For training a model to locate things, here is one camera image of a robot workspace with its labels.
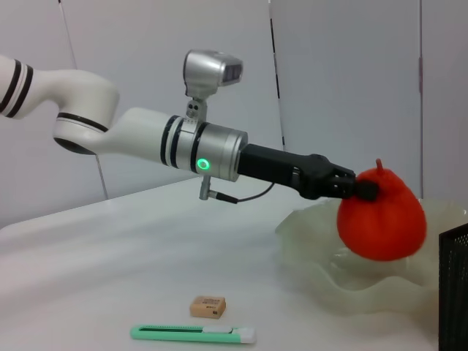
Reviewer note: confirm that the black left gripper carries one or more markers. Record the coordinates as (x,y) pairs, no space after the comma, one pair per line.
(278,168)

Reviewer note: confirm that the tan eraser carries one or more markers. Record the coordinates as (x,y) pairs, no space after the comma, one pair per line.
(207,307)

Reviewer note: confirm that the translucent wavy fruit plate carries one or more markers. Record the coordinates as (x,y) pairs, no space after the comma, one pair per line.
(365,296)

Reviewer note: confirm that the black mesh pen holder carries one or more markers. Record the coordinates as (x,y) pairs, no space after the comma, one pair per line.
(455,292)

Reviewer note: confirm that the red tomato-shaped object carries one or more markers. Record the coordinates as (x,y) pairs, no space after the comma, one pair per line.
(384,226)

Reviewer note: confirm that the green utility knife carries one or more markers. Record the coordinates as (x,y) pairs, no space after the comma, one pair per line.
(183,333)

